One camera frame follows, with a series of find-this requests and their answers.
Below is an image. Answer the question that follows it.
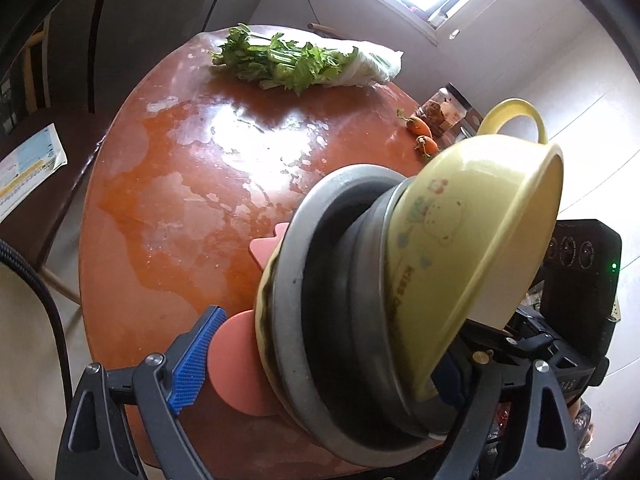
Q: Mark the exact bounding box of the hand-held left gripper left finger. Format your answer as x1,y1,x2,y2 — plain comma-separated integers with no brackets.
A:
55,305,228,480

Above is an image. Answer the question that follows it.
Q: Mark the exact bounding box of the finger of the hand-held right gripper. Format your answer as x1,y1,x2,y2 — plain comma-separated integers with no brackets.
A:
462,310,551,356

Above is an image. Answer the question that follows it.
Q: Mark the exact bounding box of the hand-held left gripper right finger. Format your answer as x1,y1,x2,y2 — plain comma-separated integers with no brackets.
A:
430,355,581,480

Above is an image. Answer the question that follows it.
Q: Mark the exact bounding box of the yellow bowl with handle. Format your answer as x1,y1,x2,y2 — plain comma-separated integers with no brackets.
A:
385,98,565,402

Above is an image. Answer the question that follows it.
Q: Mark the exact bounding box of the large steel bowl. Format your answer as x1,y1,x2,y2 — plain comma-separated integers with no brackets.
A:
272,164,453,468

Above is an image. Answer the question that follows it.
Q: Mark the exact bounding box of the medium steel bowl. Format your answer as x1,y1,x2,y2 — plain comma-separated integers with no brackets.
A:
347,180,466,441

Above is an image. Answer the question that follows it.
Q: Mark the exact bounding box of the person's patterned clothing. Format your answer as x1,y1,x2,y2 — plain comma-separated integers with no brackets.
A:
565,400,598,461

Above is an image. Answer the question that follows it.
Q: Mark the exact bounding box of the black-lidded pickle jar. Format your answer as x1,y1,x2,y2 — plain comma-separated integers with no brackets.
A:
421,86,473,137

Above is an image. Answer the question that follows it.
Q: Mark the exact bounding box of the printed paper leaflet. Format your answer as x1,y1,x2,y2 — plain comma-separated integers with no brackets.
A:
0,124,68,223

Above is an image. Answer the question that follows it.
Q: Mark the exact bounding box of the bagged celery bunch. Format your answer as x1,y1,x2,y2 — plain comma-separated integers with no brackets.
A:
210,23,405,97

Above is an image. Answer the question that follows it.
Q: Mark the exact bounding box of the light wooden chair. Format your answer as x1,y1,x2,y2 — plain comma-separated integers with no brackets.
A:
20,27,53,111

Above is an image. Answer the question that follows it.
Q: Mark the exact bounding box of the dark refrigerator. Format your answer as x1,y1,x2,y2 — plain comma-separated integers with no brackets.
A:
87,0,288,116

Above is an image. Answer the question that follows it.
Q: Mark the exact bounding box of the black cable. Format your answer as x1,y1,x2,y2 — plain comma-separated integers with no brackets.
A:
0,237,76,401

